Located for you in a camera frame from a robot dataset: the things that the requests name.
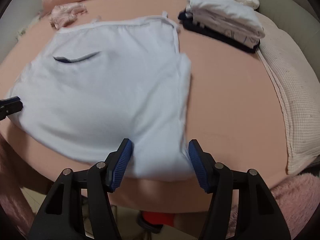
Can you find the red fabric item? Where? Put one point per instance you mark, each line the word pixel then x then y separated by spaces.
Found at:
pixel 157 218

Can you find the beige pillow blanket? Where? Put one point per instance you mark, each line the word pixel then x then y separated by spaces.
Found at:
pixel 295 92

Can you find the pink fluffy pajamas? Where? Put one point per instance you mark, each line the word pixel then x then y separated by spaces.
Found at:
pixel 300 200

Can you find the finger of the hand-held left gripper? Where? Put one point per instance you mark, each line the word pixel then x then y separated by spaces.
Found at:
pixel 11 105

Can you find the stack of folded clothes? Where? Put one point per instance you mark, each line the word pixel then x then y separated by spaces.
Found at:
pixel 225 17

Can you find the grey-green padded headboard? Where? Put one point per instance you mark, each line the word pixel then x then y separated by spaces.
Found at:
pixel 295 10

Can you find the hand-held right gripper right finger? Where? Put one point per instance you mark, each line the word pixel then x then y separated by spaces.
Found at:
pixel 200 170

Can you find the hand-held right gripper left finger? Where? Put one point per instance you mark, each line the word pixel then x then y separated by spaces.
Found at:
pixel 122 165

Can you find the pink crumpled garment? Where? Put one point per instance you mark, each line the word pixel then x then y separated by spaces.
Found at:
pixel 66 13

